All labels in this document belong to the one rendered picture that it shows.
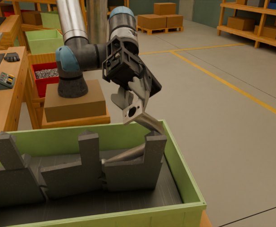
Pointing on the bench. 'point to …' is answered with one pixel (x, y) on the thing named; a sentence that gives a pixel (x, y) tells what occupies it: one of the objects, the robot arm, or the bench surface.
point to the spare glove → (11, 56)
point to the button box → (1, 85)
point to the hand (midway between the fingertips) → (138, 113)
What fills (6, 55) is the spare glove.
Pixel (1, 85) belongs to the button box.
